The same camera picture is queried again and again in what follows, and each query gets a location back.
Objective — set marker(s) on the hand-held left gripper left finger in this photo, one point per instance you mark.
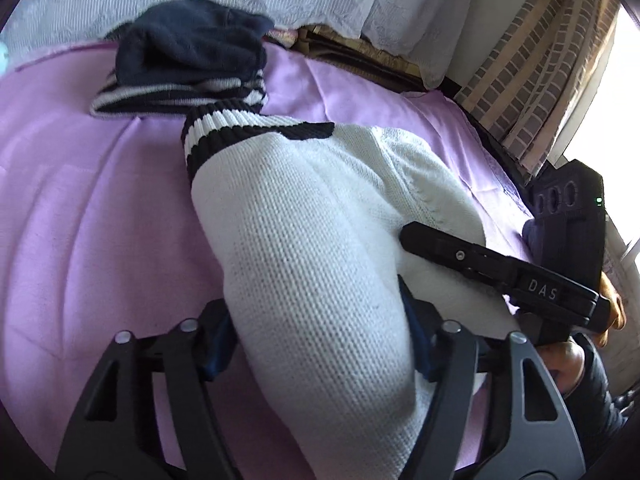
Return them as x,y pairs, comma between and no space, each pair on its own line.
217,340

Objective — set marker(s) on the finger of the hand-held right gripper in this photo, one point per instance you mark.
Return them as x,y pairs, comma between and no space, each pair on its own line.
450,247

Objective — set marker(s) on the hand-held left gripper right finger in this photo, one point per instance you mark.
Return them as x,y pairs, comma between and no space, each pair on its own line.
417,330

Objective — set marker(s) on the white knit sweater black stripes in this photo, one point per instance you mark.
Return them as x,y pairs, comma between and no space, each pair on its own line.
310,260

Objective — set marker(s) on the person's right forearm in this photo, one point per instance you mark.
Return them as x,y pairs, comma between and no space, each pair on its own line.
595,395

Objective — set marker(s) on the person's right hand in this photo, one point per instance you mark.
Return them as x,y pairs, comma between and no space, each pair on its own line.
565,360

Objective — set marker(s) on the brick pattern curtain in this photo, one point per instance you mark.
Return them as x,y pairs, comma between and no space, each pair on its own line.
545,75

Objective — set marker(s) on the purple printed bed sheet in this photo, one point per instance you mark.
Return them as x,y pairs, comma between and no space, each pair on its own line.
100,210

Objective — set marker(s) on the brown bamboo mat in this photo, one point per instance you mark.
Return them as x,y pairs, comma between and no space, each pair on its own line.
360,55

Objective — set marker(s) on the black white striped garment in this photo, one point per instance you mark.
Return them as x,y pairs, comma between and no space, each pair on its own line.
175,97

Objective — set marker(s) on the folded navy garment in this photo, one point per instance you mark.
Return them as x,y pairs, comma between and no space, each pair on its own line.
190,50

